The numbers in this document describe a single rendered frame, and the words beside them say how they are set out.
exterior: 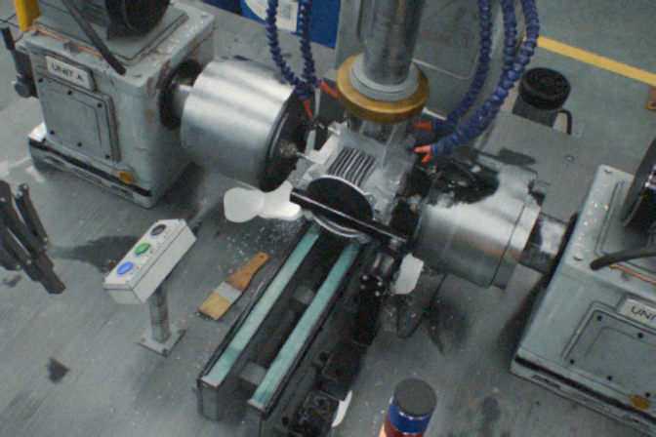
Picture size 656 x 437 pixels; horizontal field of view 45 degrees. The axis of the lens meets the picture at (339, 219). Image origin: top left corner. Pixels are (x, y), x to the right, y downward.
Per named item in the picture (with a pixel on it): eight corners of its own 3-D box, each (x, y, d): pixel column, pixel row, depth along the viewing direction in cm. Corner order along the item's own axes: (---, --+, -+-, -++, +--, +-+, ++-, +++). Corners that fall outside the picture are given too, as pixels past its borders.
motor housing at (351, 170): (334, 163, 179) (343, 99, 165) (410, 195, 175) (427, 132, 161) (293, 220, 166) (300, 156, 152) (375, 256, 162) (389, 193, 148)
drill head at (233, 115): (190, 98, 189) (186, 9, 171) (327, 154, 182) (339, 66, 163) (129, 160, 173) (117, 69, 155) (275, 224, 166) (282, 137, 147)
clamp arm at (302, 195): (408, 243, 155) (294, 193, 161) (411, 232, 153) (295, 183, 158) (401, 255, 153) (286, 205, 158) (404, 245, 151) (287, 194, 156)
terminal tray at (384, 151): (359, 119, 167) (363, 93, 161) (405, 138, 165) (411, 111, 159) (335, 153, 159) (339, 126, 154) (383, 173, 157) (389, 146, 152)
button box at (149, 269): (170, 239, 149) (156, 218, 146) (197, 239, 145) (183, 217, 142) (115, 304, 138) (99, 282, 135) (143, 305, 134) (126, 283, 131)
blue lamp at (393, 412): (397, 388, 114) (402, 373, 111) (435, 407, 113) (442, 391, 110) (381, 422, 111) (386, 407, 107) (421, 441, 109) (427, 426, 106)
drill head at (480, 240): (408, 187, 177) (430, 101, 159) (584, 259, 169) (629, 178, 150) (363, 262, 161) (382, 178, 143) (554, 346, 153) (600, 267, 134)
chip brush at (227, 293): (256, 250, 175) (256, 247, 175) (274, 260, 174) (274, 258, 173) (196, 310, 163) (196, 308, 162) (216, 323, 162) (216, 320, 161)
